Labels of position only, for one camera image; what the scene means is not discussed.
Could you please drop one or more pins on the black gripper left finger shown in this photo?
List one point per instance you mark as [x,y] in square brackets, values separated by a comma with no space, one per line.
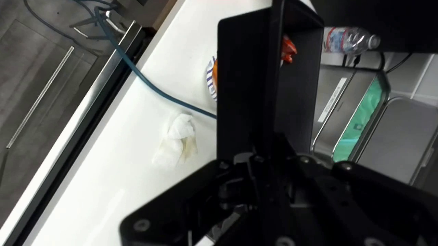
[185,211]

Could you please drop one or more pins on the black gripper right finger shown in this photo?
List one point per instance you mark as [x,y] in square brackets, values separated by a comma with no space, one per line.
[357,206]

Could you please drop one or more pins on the black rectangular tray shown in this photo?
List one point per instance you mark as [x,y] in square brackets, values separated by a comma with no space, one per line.
[259,95]

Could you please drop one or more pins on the dark grey cabinet front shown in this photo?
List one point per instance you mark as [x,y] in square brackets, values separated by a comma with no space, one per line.
[34,35]

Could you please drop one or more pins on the crumpled white paper towel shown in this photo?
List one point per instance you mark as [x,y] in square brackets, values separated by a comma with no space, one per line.
[178,143]

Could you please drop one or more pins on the grey plastic container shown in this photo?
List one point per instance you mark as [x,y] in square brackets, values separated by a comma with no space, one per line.
[398,139]

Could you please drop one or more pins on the white bin with teal liner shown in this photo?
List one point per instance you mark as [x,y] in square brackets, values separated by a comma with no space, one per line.
[360,119]

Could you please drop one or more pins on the blue striped white packet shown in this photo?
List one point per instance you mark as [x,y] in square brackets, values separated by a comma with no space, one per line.
[211,78]

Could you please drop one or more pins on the small orange object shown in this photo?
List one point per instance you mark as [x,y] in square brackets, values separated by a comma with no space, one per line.
[289,49]

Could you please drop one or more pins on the clear plastic water bottle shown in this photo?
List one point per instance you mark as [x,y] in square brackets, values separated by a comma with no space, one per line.
[349,39]

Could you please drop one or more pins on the long steel drawer handle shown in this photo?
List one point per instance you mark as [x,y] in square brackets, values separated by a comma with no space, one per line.
[38,98]

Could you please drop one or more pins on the curved steel hook handle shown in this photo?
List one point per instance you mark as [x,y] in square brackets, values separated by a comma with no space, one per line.
[100,24]

